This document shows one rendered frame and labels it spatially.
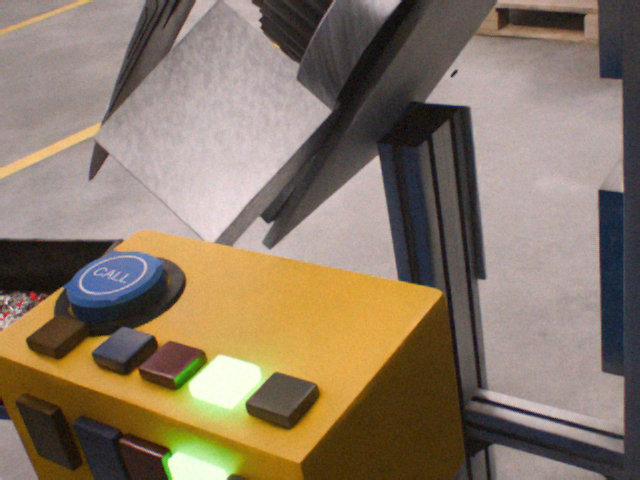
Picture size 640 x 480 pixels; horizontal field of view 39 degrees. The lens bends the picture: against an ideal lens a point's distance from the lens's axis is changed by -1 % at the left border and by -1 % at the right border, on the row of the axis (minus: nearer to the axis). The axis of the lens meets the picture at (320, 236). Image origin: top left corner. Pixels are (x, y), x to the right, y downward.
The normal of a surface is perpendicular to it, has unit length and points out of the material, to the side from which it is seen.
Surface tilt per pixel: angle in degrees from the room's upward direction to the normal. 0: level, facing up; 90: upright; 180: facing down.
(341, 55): 92
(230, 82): 55
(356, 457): 90
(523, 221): 0
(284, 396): 0
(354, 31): 84
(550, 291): 0
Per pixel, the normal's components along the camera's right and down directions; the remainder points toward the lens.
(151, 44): -0.83, -0.21
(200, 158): -0.07, -0.08
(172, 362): -0.17, -0.85
